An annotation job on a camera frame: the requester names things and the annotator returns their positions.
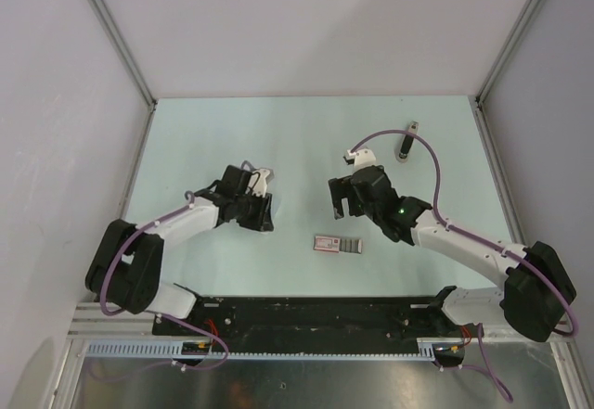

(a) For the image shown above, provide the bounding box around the red staple box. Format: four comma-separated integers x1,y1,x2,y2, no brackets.
313,235,363,254

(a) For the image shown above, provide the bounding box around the black staple remover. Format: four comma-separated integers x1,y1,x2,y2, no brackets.
396,121,419,162

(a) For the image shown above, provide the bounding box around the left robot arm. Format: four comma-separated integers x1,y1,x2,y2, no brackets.
84,165,274,335

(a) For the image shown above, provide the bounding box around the left aluminium frame post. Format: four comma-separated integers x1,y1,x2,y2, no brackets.
67,0,158,107

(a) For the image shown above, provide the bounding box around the aluminium frame post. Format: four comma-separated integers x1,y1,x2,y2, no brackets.
474,0,546,105
67,0,158,107

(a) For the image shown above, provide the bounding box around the grey cable duct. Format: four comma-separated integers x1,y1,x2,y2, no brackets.
85,338,437,362

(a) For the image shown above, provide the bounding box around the right aluminium frame post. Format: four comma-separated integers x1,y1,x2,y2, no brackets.
474,0,546,105

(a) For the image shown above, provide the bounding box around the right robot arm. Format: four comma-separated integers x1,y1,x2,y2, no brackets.
329,165,576,342

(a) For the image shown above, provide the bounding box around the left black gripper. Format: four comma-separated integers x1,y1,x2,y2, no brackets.
235,188,274,232

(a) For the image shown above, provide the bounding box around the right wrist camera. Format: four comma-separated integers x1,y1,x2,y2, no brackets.
343,147,377,172

